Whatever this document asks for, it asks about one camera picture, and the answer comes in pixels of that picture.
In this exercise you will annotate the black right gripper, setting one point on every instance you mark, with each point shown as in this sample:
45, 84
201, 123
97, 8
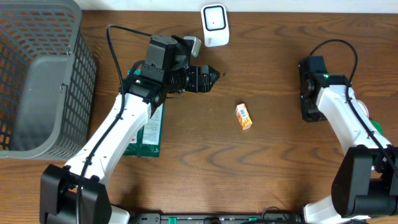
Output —
308, 115

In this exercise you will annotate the green white 3M glove package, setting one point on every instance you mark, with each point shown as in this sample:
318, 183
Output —
146, 143

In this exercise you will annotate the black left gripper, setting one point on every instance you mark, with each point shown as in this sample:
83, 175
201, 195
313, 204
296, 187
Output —
199, 84

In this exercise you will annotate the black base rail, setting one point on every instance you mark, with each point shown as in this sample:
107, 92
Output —
270, 217

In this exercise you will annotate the green lid jar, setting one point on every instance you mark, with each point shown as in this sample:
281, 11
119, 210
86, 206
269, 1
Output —
377, 126

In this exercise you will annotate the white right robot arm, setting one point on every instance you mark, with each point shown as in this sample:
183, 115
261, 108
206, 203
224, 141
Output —
365, 185

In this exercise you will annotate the grey plastic mesh basket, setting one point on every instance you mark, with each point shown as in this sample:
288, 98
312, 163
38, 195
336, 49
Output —
48, 77

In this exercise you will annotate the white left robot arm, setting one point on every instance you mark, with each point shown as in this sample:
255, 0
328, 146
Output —
77, 192

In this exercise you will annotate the white blue cotton swab tub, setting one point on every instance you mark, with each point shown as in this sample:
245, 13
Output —
363, 108

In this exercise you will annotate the orange Kleenex tissue pack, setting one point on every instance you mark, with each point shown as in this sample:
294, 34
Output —
243, 116

